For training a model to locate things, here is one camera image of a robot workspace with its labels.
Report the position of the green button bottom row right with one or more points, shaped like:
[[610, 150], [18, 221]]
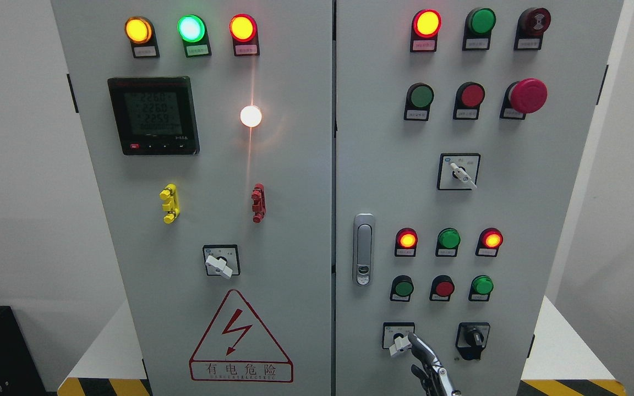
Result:
[[480, 289]]

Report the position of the green light lower middle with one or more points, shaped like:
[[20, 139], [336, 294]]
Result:
[[448, 241]]

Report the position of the white platform hazard stripes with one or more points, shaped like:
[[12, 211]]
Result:
[[560, 362]]

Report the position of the lower white rotary switch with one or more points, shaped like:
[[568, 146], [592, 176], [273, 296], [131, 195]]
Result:
[[395, 337]]

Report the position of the grey cabinet door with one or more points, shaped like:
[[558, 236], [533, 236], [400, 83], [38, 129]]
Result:
[[389, 167], [285, 260]]

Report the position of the silver door lock handle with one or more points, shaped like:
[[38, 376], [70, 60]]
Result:
[[362, 248]]

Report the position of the grey right cabinet door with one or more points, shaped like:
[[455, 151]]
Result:
[[389, 167]]

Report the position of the red lit indicator light left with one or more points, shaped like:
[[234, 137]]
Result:
[[244, 33]]

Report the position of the yellow indicator light top left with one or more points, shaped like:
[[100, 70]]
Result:
[[141, 33]]

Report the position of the red emergency stop button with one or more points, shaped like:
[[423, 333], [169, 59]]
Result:
[[523, 97]]

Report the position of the green lit indicator light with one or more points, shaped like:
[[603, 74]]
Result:
[[194, 33]]

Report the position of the grey left cabinet door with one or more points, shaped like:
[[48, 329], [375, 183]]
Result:
[[285, 260]]

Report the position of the green push button top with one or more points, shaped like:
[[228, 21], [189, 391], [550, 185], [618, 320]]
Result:
[[477, 29]]

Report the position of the red electric warning sticker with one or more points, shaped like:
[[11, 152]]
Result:
[[238, 347]]

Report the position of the red terminal connector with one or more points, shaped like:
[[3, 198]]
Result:
[[258, 197]]

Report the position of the yellow terminal connector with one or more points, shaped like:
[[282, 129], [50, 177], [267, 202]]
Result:
[[170, 203]]

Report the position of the green button bottom row left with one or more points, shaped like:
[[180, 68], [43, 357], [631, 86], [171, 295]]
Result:
[[401, 289]]

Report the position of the red lit light top right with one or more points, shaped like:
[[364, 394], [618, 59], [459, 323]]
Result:
[[424, 33]]

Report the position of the left door rotary switch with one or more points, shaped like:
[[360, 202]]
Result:
[[221, 260]]

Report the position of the red lit light lower left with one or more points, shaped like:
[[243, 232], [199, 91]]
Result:
[[405, 243]]

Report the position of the white lit indicator light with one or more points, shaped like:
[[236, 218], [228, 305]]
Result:
[[250, 116]]

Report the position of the upper right rotary switch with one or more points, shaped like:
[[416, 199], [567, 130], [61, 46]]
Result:
[[458, 171]]

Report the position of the dark red buzzer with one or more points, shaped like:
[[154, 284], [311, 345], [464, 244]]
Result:
[[531, 26]]

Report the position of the red lit light lower right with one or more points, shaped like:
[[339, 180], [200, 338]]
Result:
[[489, 243]]

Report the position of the green push button second row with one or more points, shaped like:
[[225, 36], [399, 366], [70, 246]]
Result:
[[419, 98]]

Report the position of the red push button second row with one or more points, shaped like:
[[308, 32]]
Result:
[[468, 99]]

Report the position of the black digital power meter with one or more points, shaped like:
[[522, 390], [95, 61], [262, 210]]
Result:
[[154, 115]]

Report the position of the red button bottom row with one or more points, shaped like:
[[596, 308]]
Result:
[[442, 288]]

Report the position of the black rotary knob switch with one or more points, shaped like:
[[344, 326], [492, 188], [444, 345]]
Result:
[[471, 339]]

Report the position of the grey robot hand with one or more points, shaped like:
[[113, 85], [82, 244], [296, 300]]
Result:
[[434, 378]]

